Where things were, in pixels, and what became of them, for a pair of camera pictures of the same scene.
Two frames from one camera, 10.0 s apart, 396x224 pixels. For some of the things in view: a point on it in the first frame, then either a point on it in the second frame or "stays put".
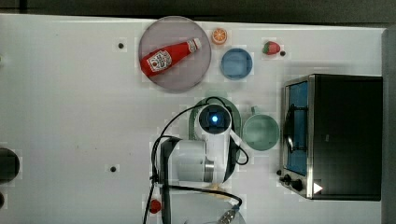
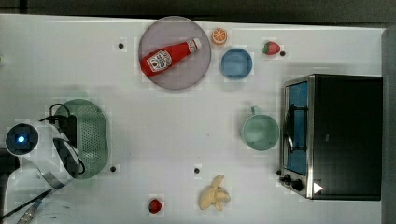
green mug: [261, 132] stays put
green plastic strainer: [235, 116] → [91, 135]
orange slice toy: [219, 35] stays put
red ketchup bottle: [161, 59] stays put
